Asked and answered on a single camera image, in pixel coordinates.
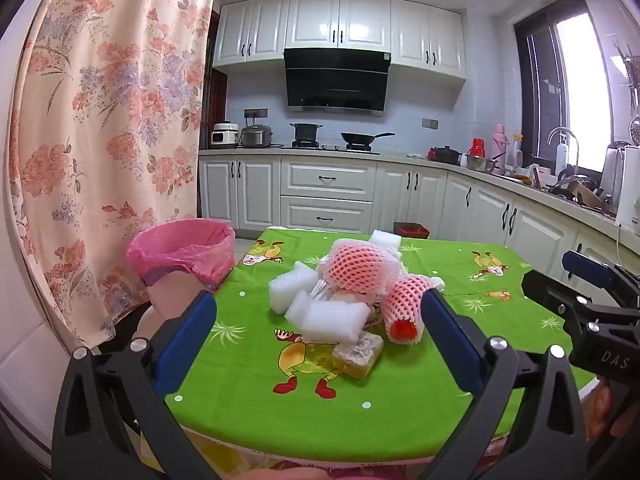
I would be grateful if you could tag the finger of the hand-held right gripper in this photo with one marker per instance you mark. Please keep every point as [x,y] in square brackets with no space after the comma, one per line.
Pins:
[597,269]
[550,292]

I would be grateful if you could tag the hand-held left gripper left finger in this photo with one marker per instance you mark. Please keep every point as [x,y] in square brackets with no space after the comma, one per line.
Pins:
[187,340]

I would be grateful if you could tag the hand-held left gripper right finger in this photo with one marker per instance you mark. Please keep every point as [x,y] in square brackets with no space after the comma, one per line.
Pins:
[450,345]

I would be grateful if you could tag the pink foam net red core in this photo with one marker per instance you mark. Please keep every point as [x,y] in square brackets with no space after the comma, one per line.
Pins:
[406,305]

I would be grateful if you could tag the bin with pink bag liner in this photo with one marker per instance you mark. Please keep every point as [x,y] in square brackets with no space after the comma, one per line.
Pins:
[200,255]

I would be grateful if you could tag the brown sponge block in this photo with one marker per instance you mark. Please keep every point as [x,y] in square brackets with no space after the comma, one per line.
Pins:
[357,355]

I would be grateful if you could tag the large pink foam fruit net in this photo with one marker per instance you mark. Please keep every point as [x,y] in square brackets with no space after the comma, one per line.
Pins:
[360,265]

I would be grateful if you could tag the white foam block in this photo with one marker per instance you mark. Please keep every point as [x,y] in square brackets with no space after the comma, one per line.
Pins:
[385,240]

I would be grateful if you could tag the person's right hand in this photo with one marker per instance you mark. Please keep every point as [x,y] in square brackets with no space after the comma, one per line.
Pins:
[597,407]

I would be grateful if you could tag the green cartoon printed tablecloth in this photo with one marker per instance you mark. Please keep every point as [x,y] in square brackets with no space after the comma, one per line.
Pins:
[400,400]

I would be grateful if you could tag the white countertop appliance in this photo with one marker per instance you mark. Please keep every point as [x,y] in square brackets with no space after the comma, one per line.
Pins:
[631,190]

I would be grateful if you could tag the white dish soap bottle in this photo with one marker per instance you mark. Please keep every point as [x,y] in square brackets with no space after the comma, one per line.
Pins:
[562,157]

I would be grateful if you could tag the red floor bin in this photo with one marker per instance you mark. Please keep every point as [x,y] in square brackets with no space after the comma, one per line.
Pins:
[411,231]

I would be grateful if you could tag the pale printed table cover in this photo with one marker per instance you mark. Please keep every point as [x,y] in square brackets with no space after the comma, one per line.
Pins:
[260,452]

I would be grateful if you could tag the spray bottle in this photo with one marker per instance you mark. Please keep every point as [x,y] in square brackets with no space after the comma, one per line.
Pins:
[516,155]

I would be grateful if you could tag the chrome faucet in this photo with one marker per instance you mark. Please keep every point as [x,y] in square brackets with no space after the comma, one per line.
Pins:
[552,135]

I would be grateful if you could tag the steel saucepan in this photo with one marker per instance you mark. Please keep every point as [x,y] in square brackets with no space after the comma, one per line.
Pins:
[482,164]

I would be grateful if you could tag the pink thermos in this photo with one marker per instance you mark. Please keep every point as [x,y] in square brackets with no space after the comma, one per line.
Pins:
[499,145]

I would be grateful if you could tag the red jar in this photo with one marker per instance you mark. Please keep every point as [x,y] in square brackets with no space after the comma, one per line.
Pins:
[479,147]

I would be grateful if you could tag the red and black clay pot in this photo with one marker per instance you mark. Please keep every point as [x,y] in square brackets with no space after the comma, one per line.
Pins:
[444,155]

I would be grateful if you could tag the hanging kitchen utensils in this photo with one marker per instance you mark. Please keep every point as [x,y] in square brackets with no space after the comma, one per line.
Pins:
[632,80]

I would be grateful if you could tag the dark framed window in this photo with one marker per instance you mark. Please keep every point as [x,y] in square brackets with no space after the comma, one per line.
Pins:
[537,85]

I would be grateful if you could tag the white base cabinets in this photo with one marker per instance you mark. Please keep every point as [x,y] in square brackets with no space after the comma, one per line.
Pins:
[325,185]

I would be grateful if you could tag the white multi cooker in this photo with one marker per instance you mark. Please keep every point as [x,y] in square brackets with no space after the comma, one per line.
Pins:
[224,136]

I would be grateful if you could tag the silver rice cooker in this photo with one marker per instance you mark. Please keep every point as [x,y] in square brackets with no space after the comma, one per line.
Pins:
[257,136]

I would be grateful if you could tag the floral curtain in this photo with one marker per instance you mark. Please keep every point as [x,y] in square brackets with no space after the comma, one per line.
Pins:
[115,135]

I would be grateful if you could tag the black wok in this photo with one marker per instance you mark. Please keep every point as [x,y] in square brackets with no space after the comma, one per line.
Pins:
[360,138]

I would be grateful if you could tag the gas stove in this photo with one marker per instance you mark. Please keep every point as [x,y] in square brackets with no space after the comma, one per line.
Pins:
[330,148]

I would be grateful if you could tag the black stock pot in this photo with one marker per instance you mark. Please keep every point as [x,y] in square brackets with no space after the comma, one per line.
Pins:
[306,132]

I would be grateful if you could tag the black range hood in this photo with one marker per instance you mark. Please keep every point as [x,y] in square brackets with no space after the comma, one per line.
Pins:
[337,77]

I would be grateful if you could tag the wall outlet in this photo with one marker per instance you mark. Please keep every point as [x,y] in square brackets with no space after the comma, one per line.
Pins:
[256,113]
[429,123]

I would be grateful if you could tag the white wall cabinets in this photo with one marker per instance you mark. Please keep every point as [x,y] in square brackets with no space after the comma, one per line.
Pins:
[340,25]

